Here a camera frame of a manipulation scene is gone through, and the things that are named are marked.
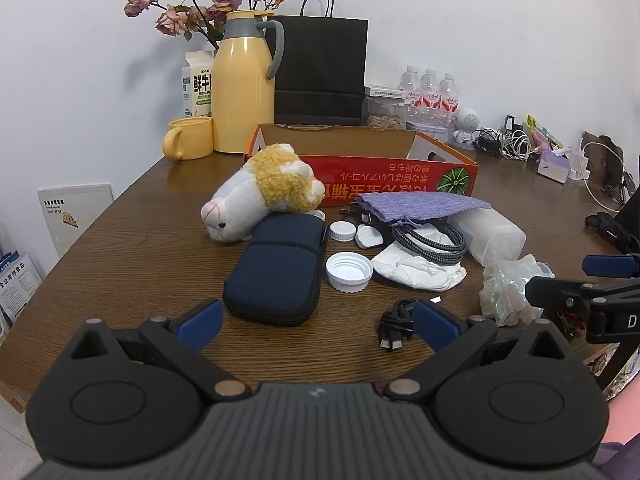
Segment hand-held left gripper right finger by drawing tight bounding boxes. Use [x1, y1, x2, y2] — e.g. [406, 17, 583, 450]
[385, 299, 576, 402]

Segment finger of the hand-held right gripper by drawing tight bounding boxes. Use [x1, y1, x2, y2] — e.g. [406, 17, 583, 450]
[582, 254, 640, 281]
[525, 275, 603, 312]

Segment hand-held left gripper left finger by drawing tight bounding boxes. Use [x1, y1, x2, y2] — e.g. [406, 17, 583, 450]
[70, 299, 251, 402]

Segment white tissue pack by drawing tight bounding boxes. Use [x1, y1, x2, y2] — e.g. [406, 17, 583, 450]
[371, 225, 468, 292]

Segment grey braided cable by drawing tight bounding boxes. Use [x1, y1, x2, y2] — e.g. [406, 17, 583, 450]
[390, 220, 468, 264]

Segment translucent plastic box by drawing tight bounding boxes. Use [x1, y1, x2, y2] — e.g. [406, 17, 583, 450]
[446, 208, 527, 266]

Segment navy zip pouch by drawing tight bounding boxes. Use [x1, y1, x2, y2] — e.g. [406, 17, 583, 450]
[222, 213, 330, 326]

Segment large white bottle cap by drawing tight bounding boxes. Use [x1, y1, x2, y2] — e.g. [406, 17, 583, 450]
[325, 252, 375, 293]

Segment purple cloth pouch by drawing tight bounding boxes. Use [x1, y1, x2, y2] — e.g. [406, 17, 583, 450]
[356, 191, 493, 226]

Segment red cardboard box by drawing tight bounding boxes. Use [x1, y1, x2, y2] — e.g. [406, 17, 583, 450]
[244, 123, 480, 209]

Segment white and yellow plush hamster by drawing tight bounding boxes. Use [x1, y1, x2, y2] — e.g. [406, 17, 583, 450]
[200, 143, 326, 245]

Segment black fabric bag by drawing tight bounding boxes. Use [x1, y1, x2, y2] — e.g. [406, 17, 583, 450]
[585, 212, 640, 256]

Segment small red orange charm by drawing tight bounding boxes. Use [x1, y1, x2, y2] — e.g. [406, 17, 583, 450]
[554, 310, 587, 341]

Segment crumpled clear plastic bag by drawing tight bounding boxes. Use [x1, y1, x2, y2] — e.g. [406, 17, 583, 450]
[479, 254, 556, 328]

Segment white charger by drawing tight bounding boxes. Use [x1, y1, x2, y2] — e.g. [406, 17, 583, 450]
[567, 147, 591, 181]

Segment purple and white box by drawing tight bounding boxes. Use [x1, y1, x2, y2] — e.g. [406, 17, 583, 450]
[537, 152, 571, 181]

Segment person's pink clothing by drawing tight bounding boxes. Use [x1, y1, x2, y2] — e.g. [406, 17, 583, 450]
[592, 390, 640, 480]

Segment black plug adapter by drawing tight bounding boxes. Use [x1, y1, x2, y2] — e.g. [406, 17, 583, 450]
[340, 203, 373, 226]

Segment colourful snack packets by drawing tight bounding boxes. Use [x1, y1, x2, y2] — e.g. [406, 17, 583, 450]
[525, 115, 563, 153]

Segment yellow mug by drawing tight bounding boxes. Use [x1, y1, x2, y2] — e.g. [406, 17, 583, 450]
[161, 116, 215, 162]

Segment blue booklets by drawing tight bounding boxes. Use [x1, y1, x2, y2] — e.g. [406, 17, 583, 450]
[0, 250, 43, 331]

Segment white robot figure speaker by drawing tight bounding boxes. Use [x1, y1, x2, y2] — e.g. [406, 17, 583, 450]
[450, 106, 482, 150]

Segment brown floor carton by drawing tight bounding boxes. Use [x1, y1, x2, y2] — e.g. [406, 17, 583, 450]
[0, 380, 28, 413]

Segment clear jar of seeds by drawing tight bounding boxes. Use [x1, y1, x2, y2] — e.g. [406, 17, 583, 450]
[364, 95, 408, 130]

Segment clear water bottle red label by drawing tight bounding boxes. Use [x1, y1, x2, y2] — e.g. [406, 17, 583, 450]
[419, 68, 442, 121]
[399, 65, 423, 121]
[437, 72, 461, 123]

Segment white milk carton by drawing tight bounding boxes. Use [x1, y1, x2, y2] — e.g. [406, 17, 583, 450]
[180, 51, 217, 120]

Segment yellow thermos jug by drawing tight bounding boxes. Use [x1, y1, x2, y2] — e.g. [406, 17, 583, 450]
[211, 10, 286, 155]

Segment black paper bag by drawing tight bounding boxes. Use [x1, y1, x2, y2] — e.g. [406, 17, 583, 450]
[266, 0, 370, 128]

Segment short black cable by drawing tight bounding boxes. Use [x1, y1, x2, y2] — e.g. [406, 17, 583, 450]
[377, 298, 418, 353]

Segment white cable bundle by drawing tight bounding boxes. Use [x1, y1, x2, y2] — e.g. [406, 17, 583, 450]
[500, 130, 533, 162]

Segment black cable bundle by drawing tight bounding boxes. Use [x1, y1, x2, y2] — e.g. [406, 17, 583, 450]
[472, 127, 503, 156]

